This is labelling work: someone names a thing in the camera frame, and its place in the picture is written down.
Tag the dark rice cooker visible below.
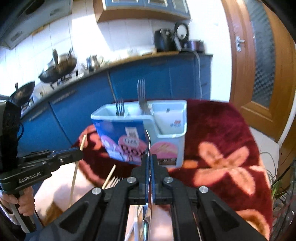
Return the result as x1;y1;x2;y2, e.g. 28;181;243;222
173;21;206;52

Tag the person's left hand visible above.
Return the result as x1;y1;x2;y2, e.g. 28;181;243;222
0;186;35;216

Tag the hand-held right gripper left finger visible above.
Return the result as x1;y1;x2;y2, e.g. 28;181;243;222
39;155;151;241

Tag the wooden door with frosted glass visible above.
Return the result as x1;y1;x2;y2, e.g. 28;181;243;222
221;0;296;144

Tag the blue kitchen cabinet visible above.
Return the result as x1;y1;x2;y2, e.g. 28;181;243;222
16;54;213;158

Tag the large black wok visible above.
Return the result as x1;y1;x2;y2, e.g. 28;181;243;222
38;49;78;83

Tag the red floral blanket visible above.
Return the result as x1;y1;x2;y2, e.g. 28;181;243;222
35;98;274;241

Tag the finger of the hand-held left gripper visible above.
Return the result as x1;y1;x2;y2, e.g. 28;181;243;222
58;153;84;166
50;148;82;158

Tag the stainless steel kettle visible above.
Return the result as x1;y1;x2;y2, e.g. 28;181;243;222
81;54;104;71

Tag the blue plastic utensil box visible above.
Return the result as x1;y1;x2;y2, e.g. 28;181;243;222
91;100;188;168

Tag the person's left forearm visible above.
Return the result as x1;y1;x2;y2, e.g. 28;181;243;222
0;205;21;241

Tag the white plastic fork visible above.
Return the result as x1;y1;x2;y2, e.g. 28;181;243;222
107;176;125;189

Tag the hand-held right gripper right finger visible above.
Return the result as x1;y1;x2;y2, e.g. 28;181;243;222
151;155;266;241

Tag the small black wok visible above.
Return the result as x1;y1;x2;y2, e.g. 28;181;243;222
10;81;36;105

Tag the black air fryer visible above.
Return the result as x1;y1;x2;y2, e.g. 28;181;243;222
154;28;176;52

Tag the stainless steel fork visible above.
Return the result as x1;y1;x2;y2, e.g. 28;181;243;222
137;79;153;114
115;98;125;116

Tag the gas stove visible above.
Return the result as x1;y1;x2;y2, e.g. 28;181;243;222
21;70;84;109

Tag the metal door handle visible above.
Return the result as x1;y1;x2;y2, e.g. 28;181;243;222
235;36;245;52

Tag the wooden chopstick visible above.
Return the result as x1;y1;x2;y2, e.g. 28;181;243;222
102;164;116;189
69;134;87;208

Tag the grey range hood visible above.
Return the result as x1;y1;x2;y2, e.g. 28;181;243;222
0;0;73;49

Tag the wooden wall cabinet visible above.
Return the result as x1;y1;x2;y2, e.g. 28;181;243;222
97;0;192;23

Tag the green plant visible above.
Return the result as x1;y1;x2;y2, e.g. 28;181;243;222
260;152;296;241

